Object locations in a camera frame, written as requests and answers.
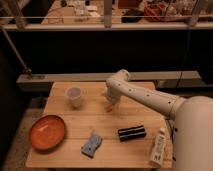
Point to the white bottle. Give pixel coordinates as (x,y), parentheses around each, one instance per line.
(157,153)

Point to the grey metal beam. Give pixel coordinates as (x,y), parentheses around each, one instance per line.
(164,79)

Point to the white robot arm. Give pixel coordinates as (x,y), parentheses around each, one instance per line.
(193,120)

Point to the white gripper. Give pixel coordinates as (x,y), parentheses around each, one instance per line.
(112,96)

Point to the black striped box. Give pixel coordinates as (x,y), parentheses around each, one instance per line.
(126,134)

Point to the diagonal metal pole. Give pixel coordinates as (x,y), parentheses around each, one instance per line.
(26,69)

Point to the orange bowl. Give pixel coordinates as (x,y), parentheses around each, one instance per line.
(47,132)

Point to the black object on shelf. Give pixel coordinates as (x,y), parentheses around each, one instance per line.
(132,16)

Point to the wooden table board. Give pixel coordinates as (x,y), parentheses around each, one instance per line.
(91,117)

